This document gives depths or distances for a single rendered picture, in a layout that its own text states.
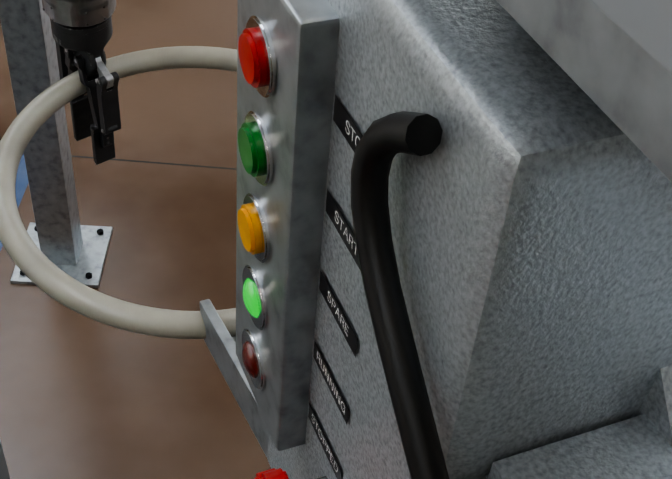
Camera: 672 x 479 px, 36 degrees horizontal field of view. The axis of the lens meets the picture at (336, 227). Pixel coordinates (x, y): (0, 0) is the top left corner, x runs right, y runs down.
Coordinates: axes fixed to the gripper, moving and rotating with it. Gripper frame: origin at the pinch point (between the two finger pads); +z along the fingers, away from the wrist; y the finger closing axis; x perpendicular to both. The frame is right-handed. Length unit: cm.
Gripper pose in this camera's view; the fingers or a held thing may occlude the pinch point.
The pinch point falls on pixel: (93, 131)
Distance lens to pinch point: 146.5
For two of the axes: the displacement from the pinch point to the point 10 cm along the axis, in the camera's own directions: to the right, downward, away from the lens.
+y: 6.1, 6.2, -4.9
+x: 7.9, -4.0, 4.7
